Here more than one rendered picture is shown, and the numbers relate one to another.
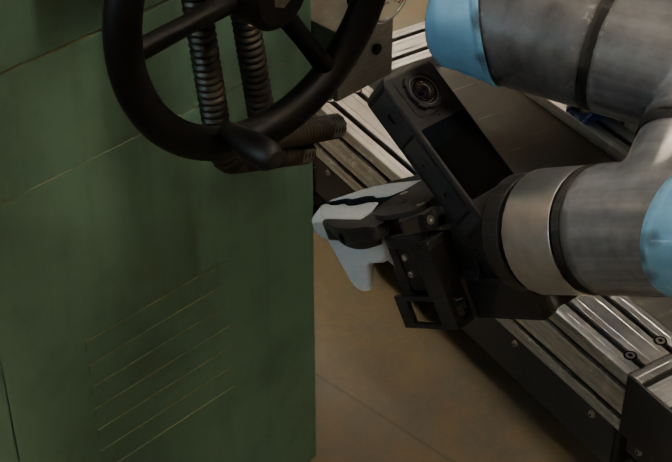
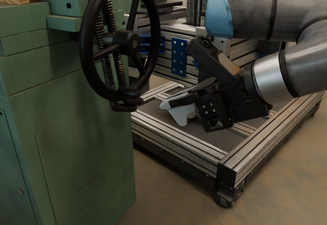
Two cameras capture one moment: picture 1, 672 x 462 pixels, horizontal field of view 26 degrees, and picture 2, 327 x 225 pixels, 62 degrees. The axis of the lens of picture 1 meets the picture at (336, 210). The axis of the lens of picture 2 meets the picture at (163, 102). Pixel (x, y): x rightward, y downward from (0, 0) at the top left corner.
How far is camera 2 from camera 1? 0.51 m
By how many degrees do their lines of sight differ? 16
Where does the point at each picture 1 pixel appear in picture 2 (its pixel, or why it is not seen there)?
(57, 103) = (60, 95)
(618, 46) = (285, 6)
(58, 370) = (65, 184)
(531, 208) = (268, 66)
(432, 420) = (163, 185)
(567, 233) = (291, 69)
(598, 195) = (302, 50)
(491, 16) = (233, 5)
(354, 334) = (138, 167)
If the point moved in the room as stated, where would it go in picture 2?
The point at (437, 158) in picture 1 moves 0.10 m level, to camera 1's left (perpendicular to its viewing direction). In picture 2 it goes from (218, 62) to (158, 67)
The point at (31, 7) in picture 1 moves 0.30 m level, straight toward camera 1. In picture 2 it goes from (49, 62) to (73, 112)
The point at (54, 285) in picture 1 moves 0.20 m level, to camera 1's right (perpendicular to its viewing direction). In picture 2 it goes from (63, 156) to (130, 146)
